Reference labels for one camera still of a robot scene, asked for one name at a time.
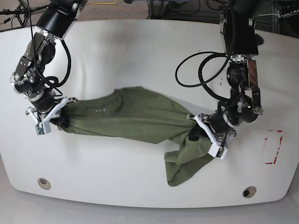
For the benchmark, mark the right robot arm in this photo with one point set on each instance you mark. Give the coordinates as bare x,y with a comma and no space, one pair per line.
28,79

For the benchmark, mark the red tape rectangle marking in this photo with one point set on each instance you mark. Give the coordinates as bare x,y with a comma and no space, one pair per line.
271,146

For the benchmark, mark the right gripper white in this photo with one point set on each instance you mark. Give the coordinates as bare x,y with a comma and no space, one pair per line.
48,107

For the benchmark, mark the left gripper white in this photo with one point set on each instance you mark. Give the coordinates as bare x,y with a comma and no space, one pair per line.
218,127

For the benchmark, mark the right table cable grommet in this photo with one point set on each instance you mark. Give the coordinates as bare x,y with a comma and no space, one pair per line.
249,192

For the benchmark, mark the white power strip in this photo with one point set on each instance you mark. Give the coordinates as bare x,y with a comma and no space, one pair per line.
289,11

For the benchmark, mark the table cable grommet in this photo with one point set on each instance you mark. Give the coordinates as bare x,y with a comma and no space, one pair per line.
249,192
44,184

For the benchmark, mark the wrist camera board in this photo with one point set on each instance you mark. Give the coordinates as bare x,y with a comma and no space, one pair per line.
43,128
217,151

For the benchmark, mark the left table cable grommet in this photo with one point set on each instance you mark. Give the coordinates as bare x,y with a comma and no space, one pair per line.
44,184

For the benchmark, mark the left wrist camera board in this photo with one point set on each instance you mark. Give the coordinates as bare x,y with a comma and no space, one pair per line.
217,151

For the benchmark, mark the olive green T-shirt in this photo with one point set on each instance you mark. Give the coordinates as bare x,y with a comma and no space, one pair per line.
136,113

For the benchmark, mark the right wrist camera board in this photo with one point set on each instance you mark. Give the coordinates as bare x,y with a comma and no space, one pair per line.
43,128

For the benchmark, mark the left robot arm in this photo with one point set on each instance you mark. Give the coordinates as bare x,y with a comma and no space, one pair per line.
244,105

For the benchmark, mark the black tripod stand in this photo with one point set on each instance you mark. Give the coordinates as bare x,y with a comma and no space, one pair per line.
21,14

